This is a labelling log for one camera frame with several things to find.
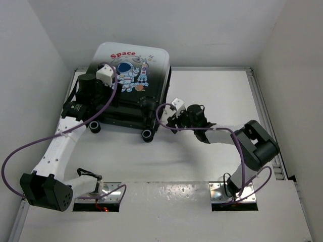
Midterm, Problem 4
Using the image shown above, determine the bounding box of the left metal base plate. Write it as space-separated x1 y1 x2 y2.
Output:
75 182 127 204

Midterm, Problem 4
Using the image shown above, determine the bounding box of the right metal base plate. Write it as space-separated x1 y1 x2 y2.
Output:
209 181 256 204

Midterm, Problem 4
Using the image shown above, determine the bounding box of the metal base plate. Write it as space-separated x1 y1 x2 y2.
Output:
209 181 256 204
75 182 127 204

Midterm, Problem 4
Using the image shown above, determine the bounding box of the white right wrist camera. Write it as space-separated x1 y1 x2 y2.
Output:
170 98 185 116

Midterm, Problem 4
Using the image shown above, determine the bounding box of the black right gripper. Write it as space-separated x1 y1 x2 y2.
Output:
167 108 197 133

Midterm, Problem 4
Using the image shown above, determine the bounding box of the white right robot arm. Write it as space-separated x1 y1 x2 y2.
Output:
166 99 280 197

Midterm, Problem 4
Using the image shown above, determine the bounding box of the black white kids suitcase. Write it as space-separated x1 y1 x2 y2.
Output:
87 42 172 142

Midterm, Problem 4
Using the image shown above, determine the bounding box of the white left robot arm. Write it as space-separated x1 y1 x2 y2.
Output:
20 74 122 212

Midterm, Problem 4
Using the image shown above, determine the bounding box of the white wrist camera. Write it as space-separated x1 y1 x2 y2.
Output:
170 98 185 116
96 64 114 87

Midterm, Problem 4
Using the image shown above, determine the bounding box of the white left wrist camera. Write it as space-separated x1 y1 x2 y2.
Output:
96 64 114 87

